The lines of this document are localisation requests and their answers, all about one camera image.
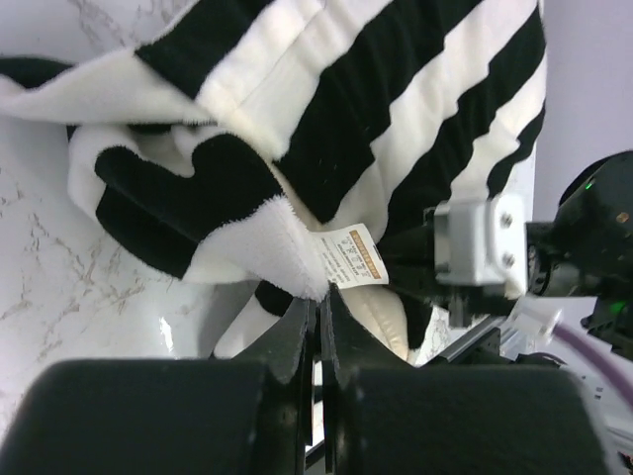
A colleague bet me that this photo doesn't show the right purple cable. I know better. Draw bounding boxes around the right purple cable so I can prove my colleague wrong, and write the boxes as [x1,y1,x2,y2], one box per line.
[513,296,633,397]

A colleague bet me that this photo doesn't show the black white striped pillowcase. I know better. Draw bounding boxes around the black white striped pillowcase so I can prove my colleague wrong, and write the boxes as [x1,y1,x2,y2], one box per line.
[1,1,547,358]

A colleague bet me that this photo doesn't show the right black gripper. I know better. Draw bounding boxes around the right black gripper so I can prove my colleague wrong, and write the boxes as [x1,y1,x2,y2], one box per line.
[378,208,514,327]

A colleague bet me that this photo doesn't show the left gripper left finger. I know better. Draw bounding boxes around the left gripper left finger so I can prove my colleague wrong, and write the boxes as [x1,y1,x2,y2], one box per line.
[4,301,316,474]

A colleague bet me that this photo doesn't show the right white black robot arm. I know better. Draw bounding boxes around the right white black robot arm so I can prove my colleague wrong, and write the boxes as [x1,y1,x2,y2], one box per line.
[378,150,632,354]

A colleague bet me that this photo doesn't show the cream pillow with bear print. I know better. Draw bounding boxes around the cream pillow with bear print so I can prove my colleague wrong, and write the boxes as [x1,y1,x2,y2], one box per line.
[268,164,417,363]

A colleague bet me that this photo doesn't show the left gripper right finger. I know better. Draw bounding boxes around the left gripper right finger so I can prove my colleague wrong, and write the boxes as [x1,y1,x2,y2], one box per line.
[320,289,621,474]

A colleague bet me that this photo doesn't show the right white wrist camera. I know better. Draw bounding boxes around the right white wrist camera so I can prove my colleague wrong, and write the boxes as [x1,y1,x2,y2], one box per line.
[433,194,528,299]

